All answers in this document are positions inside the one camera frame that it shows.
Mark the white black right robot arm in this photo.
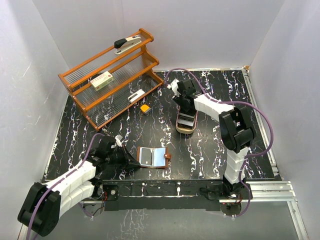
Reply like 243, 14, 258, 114
168, 79, 256, 199

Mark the small white black device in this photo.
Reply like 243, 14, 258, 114
127, 89, 145, 103

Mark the aluminium frame rail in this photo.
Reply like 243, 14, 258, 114
242, 65, 309, 240

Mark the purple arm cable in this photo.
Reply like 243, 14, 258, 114
164, 67, 274, 218
24, 132, 111, 240

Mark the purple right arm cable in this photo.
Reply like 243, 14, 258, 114
164, 67, 274, 218

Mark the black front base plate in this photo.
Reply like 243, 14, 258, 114
102, 179, 226, 211

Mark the grey credit card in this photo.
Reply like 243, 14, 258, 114
140, 147, 153, 167

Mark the yellow grey eraser block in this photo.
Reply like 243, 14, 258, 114
140, 104, 151, 115

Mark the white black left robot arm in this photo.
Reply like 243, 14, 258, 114
17, 133, 141, 240

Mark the white staples box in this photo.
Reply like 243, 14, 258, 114
90, 71, 114, 92

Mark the brown leather card holder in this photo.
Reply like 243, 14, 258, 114
137, 147, 172, 169

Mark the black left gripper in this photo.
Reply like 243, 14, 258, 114
106, 144, 140, 170

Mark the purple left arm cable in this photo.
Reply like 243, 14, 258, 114
24, 132, 111, 240

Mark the cream oval card tray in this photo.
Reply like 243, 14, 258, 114
175, 106, 198, 135

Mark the orange wooden shelf rack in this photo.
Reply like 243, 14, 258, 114
58, 28, 164, 131

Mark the black white stapler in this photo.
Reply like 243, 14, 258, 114
114, 35, 142, 55

